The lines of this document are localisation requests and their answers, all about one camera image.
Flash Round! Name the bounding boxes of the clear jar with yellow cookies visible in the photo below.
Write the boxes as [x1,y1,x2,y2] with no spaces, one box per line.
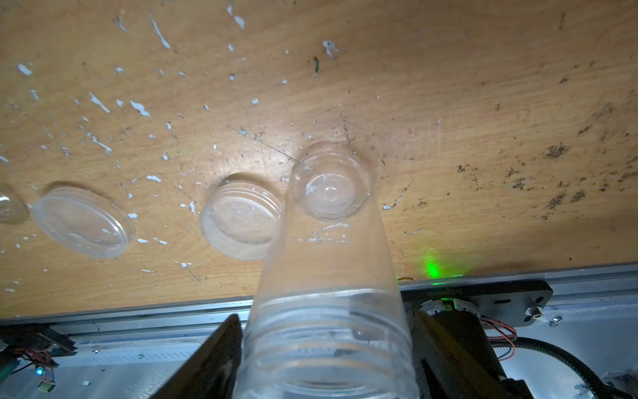
[0,184,29,224]

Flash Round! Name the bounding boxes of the aluminium front rail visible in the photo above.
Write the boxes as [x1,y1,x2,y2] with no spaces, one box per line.
[0,263,638,399]

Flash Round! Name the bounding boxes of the clear jar with pink cookies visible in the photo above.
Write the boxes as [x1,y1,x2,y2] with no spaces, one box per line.
[234,142,419,398]

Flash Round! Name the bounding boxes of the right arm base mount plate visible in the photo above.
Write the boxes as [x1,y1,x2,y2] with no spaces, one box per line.
[400,279,553,328]

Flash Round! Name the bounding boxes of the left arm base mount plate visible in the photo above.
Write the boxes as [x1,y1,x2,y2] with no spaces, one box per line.
[1,324,77,387]

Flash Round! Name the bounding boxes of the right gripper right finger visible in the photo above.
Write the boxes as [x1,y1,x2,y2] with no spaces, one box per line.
[410,310,532,398]

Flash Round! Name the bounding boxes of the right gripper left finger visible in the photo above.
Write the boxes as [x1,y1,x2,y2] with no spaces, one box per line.
[152,314,243,399]

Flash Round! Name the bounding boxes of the clear jar lid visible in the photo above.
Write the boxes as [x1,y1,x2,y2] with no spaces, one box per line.
[199,181,282,261]
[31,186,136,259]

